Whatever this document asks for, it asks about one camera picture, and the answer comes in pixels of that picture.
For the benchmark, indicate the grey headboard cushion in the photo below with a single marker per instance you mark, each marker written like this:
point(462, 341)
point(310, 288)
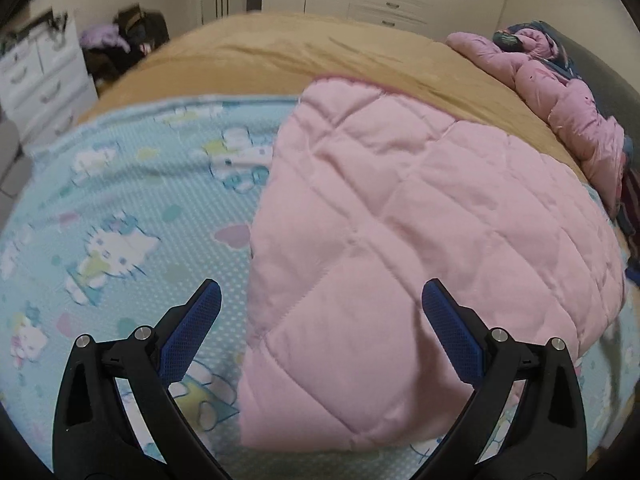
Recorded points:
point(612, 93)

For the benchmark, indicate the white drawer chest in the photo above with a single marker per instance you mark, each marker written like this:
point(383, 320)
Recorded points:
point(45, 83)

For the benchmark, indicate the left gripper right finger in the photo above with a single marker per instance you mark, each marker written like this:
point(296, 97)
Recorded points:
point(525, 417)

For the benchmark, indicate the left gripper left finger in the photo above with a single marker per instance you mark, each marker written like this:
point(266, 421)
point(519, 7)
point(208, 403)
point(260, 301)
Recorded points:
point(92, 435)

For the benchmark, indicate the lilac clothes pile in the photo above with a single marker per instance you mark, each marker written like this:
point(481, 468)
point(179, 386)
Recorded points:
point(103, 36)

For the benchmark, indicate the pink quilted jacket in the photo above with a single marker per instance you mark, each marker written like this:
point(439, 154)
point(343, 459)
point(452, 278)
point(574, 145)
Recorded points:
point(371, 194)

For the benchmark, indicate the blue cartoon cat blanket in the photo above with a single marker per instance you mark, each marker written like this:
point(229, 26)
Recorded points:
point(125, 218)

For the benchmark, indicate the tan bed cover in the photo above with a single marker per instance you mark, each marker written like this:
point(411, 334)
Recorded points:
point(279, 54)

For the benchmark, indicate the black backpack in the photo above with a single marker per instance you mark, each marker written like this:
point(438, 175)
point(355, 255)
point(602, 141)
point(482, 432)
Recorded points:
point(143, 30)

